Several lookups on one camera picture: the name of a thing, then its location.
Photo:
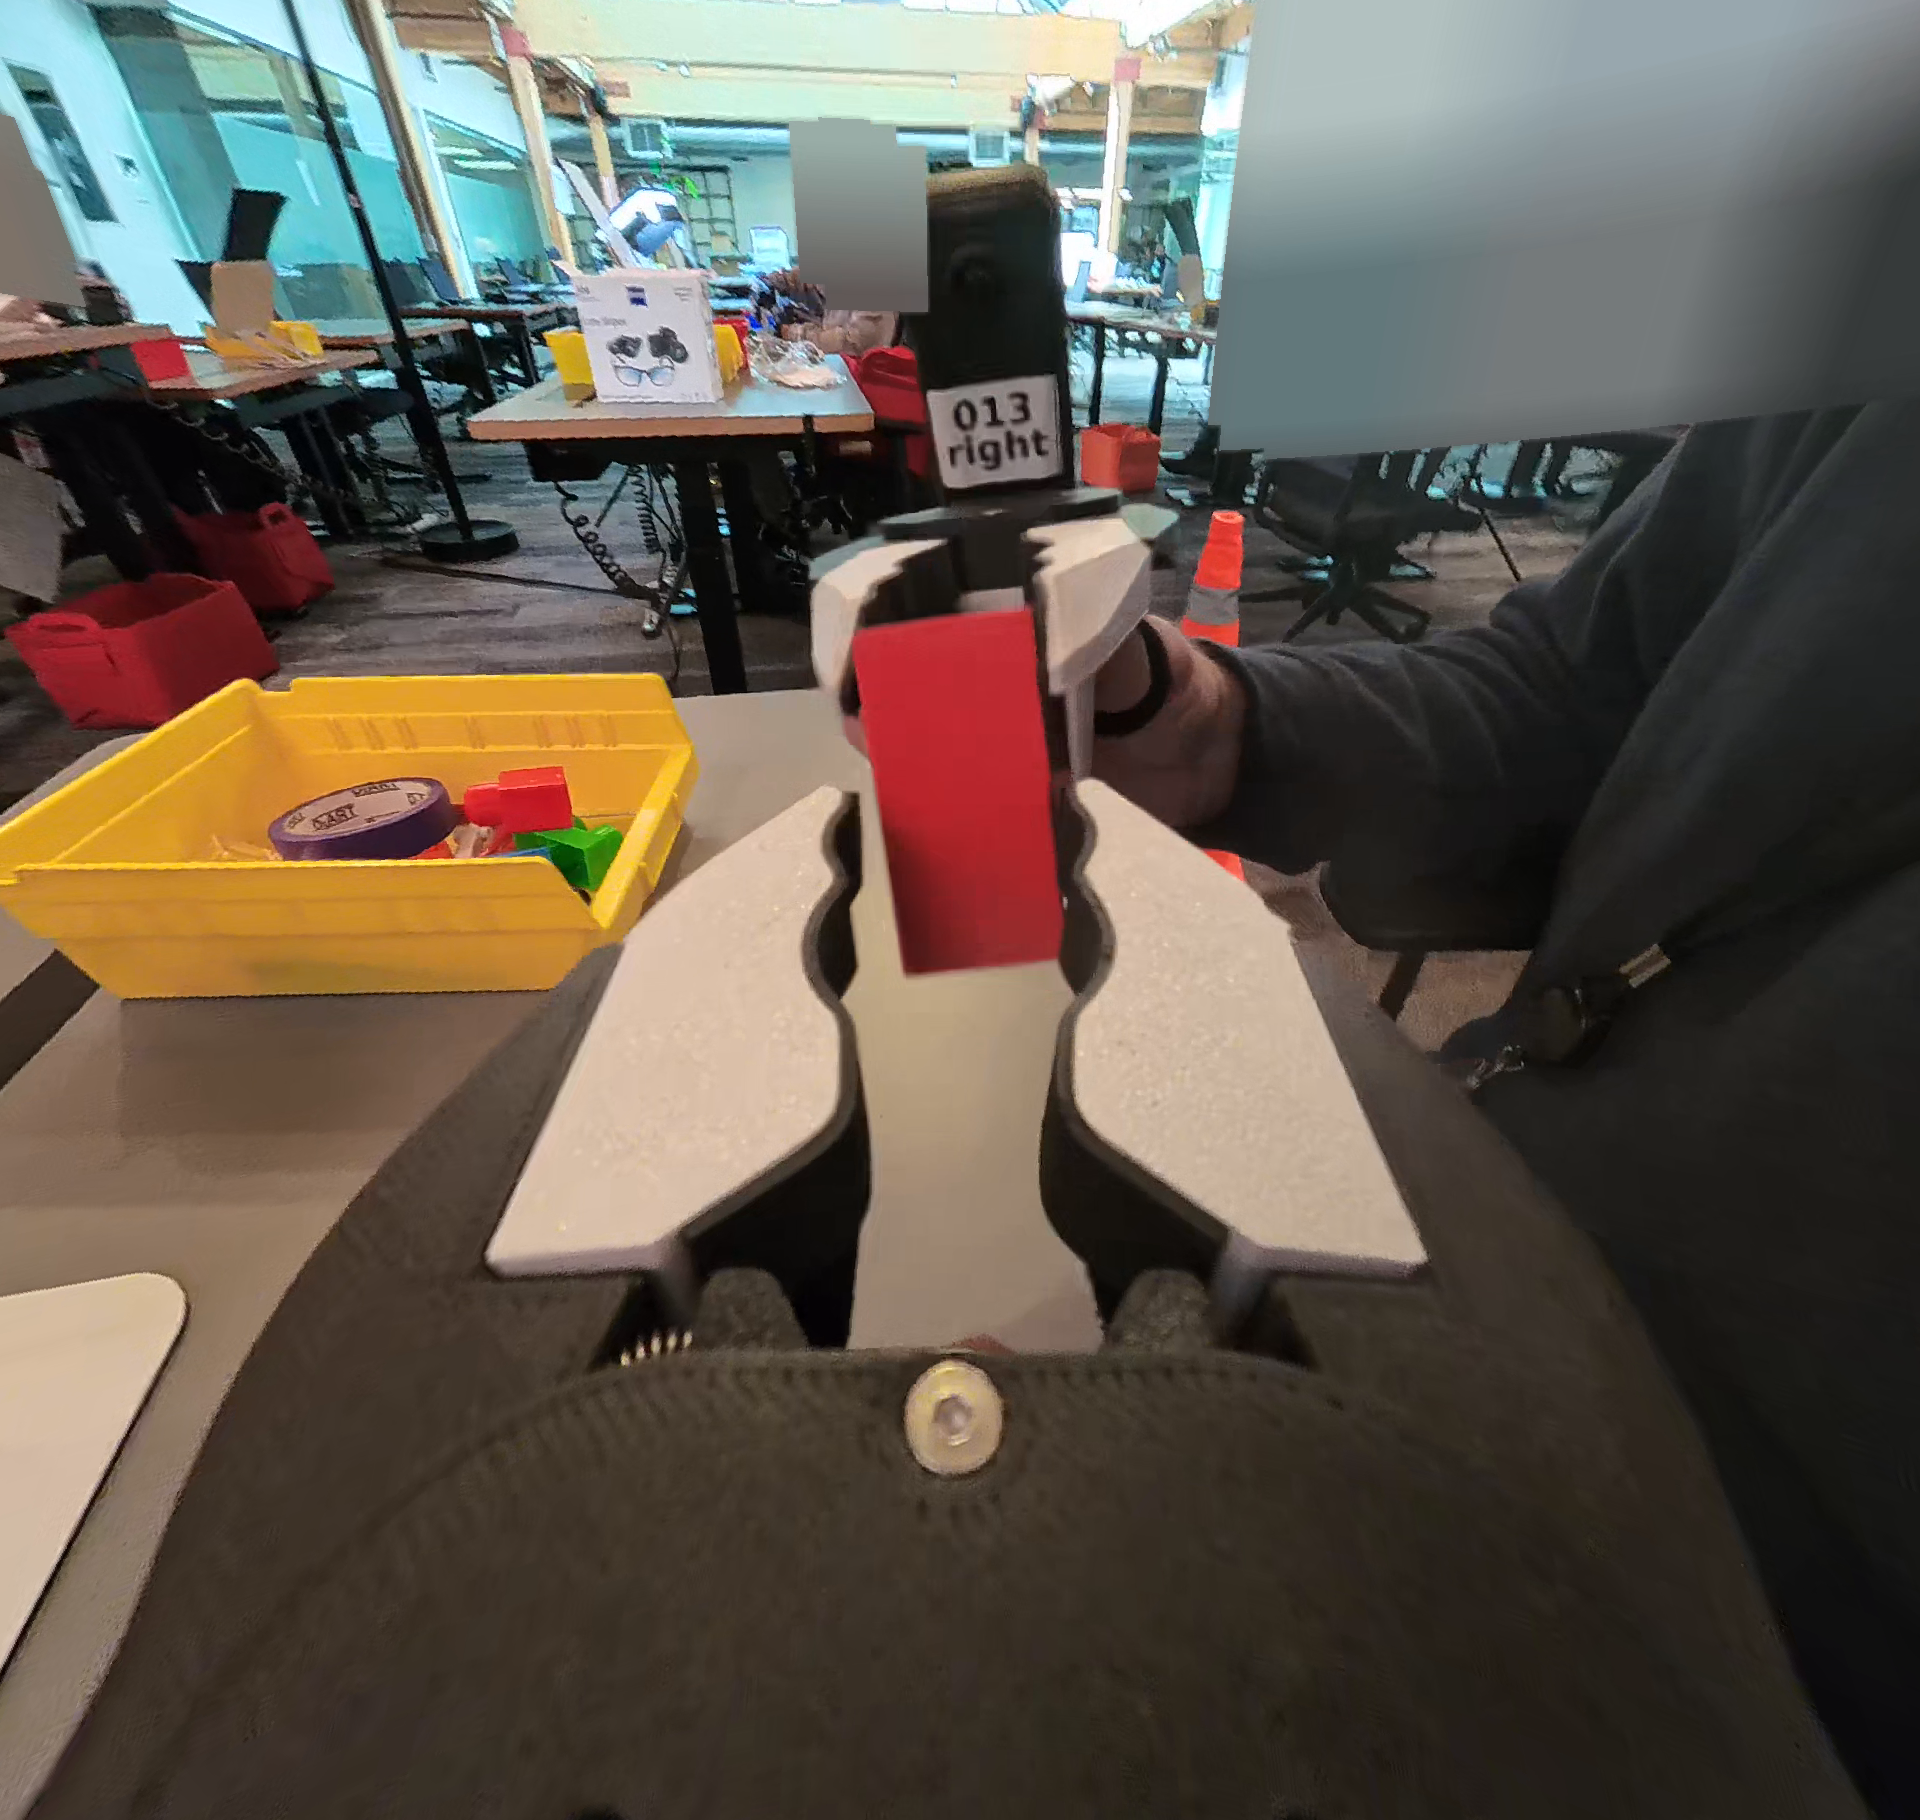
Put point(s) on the purple tape roll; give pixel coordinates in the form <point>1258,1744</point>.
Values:
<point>358,810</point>

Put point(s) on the white cardboard box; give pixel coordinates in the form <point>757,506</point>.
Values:
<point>647,330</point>

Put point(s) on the person's right hand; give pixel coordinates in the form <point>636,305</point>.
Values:
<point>1198,736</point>

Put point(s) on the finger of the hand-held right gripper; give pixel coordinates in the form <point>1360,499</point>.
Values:
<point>844,604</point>
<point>1092,604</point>

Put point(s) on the orange traffic cone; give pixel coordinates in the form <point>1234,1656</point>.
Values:
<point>1209,588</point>

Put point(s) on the long wooden table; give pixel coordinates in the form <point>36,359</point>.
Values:
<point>658,409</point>

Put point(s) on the small red toy brick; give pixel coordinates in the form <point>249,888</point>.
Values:
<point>514,799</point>

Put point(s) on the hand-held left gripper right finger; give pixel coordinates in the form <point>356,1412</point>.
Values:
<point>1246,1088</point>

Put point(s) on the black office chair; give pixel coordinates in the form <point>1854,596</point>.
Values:
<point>1366,530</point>

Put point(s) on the green toy block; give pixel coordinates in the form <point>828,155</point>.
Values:
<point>576,852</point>

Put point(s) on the person's right forearm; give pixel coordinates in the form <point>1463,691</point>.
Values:
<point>1473,724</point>

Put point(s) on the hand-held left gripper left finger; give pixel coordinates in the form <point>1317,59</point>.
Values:
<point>688,1101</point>

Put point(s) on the red toy block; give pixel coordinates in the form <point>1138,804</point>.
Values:
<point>962,784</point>

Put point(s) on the person's dark clothing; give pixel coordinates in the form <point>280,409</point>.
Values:
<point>1735,1192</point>

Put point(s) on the yellow plastic bin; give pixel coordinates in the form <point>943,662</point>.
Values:
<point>296,939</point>

